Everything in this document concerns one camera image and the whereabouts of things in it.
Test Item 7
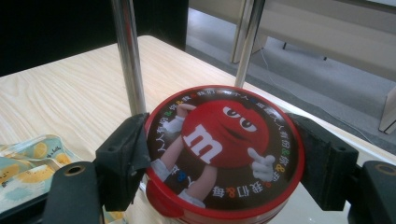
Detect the beige bench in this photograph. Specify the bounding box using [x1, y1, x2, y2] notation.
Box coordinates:
[188, 0, 396, 83]

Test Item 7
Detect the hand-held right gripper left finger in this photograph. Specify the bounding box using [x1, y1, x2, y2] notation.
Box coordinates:
[94, 112, 152, 213]

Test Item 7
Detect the thin floor cable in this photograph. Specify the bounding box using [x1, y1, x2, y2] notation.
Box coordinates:
[259, 46, 376, 143]

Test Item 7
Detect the white furniture leg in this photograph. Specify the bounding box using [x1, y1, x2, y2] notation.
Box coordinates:
[377, 87, 396, 135]

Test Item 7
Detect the brown candy jar red lid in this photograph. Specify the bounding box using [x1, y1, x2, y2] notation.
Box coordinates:
[143, 84, 306, 224]

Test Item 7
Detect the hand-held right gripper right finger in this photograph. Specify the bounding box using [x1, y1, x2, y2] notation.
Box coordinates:
[288, 113, 360, 212]

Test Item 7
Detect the lemon print bag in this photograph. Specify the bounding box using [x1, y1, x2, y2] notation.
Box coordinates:
[0, 133, 125, 224]

